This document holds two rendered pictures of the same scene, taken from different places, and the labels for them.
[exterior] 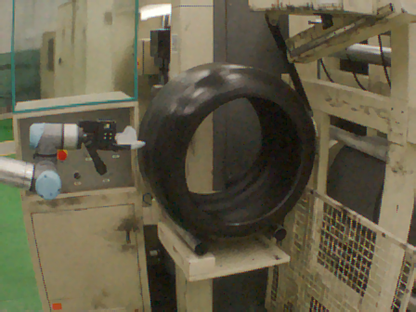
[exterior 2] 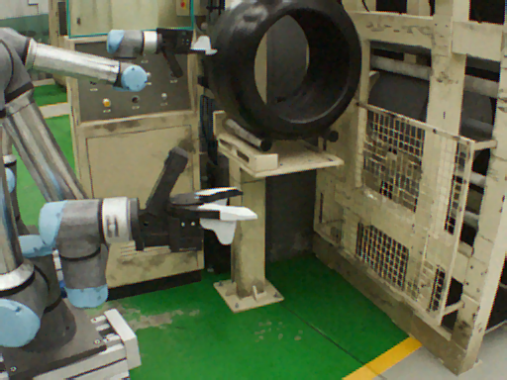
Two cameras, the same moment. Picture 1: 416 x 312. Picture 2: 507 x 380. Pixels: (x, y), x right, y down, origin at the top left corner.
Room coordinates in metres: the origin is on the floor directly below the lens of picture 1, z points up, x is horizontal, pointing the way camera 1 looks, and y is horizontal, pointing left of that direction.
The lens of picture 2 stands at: (-0.29, 0.17, 1.38)
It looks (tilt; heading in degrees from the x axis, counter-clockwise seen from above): 22 degrees down; 356
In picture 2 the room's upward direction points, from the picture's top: straight up
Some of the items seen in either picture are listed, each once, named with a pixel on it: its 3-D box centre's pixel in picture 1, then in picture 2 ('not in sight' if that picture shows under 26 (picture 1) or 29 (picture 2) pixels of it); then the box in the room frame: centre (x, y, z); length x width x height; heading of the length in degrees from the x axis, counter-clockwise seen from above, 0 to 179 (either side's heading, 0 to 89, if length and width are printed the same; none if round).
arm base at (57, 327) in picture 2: not in sight; (40, 314); (0.55, 0.58, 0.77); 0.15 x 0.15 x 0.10
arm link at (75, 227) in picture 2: not in sight; (73, 225); (0.43, 0.42, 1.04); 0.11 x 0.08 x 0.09; 96
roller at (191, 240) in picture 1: (184, 228); (246, 133); (1.49, 0.08, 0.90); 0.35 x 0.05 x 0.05; 21
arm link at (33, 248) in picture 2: not in sight; (27, 269); (0.54, 0.58, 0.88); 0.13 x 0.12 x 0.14; 6
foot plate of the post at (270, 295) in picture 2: not in sight; (248, 289); (1.77, 0.06, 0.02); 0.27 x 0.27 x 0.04; 21
